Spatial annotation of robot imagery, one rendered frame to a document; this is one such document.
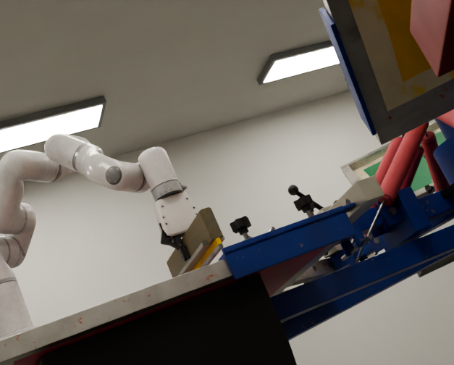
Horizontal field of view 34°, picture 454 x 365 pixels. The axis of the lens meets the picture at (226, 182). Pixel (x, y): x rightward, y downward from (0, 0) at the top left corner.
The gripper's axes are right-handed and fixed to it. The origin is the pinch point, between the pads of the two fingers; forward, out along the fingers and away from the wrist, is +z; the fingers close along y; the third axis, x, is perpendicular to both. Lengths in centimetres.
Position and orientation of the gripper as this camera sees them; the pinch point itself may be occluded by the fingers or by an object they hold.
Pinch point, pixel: (192, 252)
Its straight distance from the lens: 181.3
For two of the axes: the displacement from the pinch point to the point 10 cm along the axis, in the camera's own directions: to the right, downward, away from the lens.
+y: -8.8, 2.7, -3.9
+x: 2.6, -4.0, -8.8
